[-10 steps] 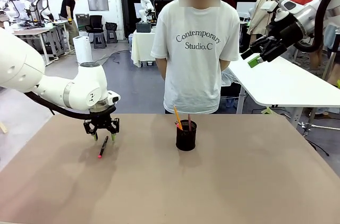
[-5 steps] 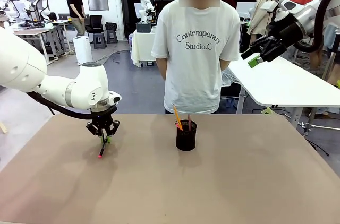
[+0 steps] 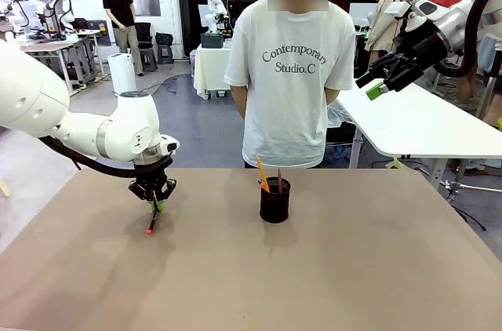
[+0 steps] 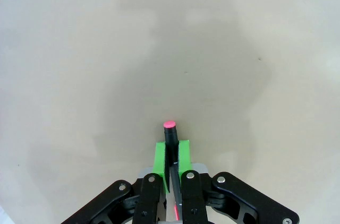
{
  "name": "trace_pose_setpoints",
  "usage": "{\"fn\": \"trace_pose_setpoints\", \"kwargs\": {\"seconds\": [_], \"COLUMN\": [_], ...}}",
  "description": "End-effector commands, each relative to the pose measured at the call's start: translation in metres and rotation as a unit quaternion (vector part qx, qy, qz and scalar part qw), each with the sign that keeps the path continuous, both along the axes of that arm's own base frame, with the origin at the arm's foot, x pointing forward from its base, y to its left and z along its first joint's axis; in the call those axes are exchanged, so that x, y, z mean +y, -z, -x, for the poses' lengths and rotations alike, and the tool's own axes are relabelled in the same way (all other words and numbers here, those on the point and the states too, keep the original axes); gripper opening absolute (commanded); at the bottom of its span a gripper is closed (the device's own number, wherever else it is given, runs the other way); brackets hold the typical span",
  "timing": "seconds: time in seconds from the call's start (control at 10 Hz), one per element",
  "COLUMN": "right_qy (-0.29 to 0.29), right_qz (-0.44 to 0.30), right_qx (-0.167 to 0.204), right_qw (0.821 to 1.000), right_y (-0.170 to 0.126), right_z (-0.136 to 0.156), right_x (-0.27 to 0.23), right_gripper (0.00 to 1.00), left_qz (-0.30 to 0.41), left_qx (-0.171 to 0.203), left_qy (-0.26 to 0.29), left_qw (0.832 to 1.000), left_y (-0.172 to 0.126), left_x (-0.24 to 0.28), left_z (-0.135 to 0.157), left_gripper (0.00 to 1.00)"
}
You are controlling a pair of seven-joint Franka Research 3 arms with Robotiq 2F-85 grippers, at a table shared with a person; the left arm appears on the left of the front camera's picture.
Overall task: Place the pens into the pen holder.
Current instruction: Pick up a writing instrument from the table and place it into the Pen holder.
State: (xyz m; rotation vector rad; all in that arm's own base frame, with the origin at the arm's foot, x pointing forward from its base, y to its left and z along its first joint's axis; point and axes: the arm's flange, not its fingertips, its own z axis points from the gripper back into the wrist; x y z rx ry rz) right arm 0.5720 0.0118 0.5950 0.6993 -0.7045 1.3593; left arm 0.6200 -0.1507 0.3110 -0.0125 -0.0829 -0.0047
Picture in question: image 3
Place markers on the grey plastic stool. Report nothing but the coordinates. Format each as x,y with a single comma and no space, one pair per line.
149,60

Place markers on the yellow pencil with eraser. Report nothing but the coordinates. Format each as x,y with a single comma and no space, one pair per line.
263,172

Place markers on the brown pencil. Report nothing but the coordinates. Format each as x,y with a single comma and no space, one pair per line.
280,180

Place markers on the black equipment box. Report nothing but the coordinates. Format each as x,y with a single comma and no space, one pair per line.
212,40

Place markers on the black office chair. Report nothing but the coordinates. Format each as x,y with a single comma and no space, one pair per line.
144,35

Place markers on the white rounded table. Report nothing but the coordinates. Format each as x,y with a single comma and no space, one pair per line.
412,127

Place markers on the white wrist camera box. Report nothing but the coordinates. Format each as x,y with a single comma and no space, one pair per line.
398,9

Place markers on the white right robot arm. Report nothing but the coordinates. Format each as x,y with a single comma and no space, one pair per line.
451,21

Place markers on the table with cream cloth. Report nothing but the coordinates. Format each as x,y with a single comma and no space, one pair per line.
208,68

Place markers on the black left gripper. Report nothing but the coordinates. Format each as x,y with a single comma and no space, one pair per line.
155,174

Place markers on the black marker with pink ends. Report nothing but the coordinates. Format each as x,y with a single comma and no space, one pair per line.
152,223

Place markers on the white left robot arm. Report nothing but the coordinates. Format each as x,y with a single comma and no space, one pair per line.
125,127

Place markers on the pink marker pen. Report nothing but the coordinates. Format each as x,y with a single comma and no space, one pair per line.
260,182

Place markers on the white height desk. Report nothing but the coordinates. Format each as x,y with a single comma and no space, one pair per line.
92,33

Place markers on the black stacked stool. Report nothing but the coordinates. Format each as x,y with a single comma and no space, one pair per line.
164,46

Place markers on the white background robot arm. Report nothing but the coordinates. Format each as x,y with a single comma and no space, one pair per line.
57,5
215,1
21,7

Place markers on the person in white t-shirt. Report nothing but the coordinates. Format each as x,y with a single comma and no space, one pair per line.
286,111

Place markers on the clear plastic bag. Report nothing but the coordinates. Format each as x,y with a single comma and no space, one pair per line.
333,117

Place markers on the black mesh pen holder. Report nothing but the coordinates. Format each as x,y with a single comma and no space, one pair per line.
275,205

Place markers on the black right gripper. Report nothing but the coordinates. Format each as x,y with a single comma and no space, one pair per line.
429,50

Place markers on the mannequin in beige coat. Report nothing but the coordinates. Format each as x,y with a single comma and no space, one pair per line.
382,29

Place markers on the black light stand base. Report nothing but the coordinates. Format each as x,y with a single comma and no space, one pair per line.
455,188

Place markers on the wooden stick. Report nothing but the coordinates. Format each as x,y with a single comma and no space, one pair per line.
5,188

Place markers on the white air purifier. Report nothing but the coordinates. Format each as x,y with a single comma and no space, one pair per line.
122,72

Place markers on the man in black t-shirt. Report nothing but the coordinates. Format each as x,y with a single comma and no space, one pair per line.
119,9

